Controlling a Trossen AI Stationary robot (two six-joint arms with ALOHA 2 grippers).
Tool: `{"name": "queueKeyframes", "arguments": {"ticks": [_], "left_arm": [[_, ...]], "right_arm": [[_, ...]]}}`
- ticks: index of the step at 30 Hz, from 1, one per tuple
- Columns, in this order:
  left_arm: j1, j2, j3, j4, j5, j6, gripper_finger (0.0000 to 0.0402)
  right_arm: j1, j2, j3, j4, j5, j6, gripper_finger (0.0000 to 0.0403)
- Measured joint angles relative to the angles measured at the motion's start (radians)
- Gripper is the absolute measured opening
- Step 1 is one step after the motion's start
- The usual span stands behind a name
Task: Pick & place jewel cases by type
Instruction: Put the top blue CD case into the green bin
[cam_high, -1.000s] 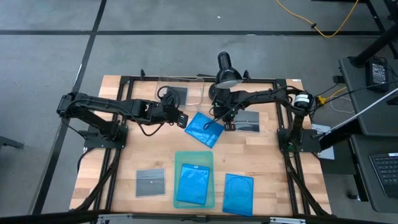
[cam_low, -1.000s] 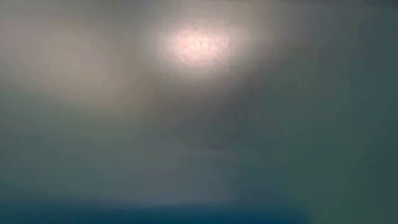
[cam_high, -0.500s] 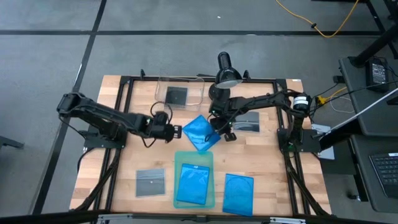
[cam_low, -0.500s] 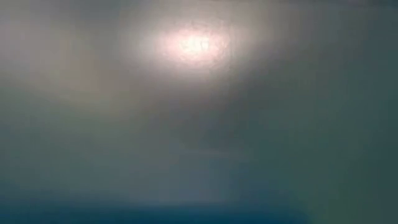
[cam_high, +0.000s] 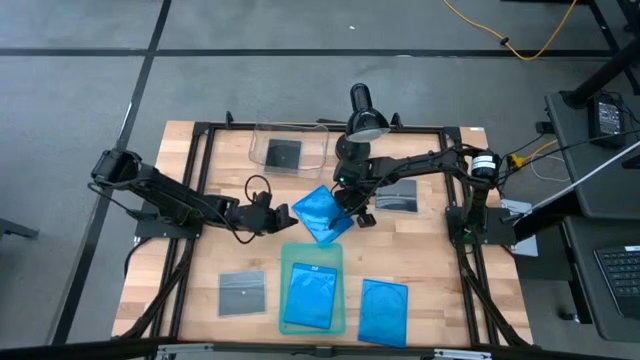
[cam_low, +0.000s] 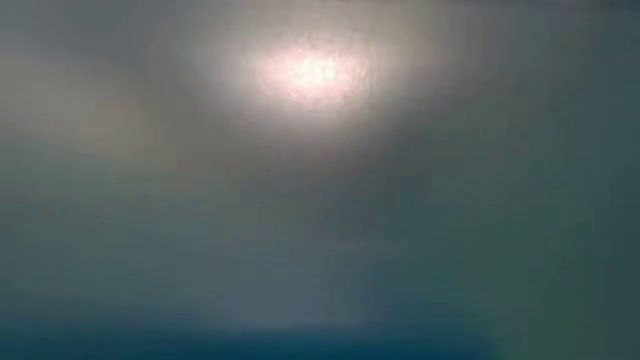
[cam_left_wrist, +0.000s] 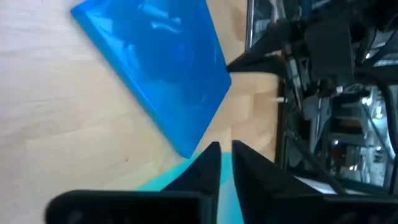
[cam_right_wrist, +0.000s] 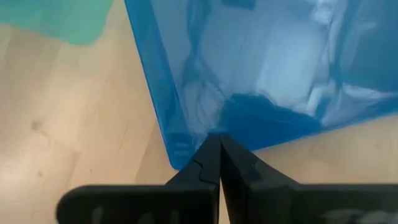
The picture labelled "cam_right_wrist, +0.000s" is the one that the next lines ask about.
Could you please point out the blue jewel case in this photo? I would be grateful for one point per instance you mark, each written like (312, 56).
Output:
(280, 56)

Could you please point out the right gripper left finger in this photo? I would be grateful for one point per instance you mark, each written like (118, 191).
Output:
(140, 205)

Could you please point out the teal translucent plastic bin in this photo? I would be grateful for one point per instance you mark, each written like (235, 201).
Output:
(46, 18)

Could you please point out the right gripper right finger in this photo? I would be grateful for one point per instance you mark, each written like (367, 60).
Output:
(295, 205)

